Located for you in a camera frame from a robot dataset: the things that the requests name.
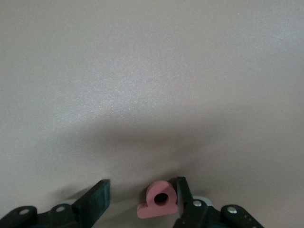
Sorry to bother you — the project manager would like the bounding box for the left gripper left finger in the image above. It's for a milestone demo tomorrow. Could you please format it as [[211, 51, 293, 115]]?
[[38, 179, 111, 228]]

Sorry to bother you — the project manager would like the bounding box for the pink foam letter b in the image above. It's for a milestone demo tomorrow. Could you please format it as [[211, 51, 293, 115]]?
[[137, 180, 179, 219]]

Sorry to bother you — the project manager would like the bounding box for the brown table cover sheet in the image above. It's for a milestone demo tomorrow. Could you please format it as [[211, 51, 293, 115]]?
[[0, 0, 304, 228]]

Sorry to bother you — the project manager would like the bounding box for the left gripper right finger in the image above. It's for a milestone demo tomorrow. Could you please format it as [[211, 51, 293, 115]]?
[[173, 176, 216, 228]]

